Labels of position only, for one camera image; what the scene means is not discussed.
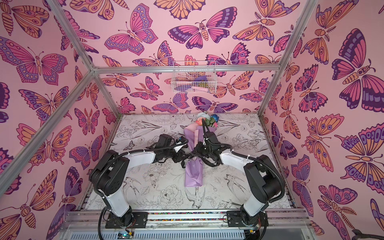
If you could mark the blue fake flower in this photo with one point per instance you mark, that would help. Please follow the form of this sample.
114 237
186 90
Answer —
215 117

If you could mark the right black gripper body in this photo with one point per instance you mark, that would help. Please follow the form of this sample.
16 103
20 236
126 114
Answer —
199 153

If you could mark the black ribbon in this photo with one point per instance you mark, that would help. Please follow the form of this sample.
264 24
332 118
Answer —
193 156

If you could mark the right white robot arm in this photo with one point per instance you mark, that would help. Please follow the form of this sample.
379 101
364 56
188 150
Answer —
265 182

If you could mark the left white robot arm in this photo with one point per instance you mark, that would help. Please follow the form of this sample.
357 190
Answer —
109 174

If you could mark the pink fake rose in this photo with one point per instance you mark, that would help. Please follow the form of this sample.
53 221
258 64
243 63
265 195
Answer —
200 121

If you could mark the white wire basket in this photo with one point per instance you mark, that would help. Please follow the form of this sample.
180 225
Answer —
194 76

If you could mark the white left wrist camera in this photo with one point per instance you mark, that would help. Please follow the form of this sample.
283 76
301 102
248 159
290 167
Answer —
181 143

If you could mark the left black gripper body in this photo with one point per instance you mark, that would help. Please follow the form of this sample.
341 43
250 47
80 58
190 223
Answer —
170 153

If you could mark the pink purple wrapping paper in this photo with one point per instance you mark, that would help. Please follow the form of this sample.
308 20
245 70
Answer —
194 169

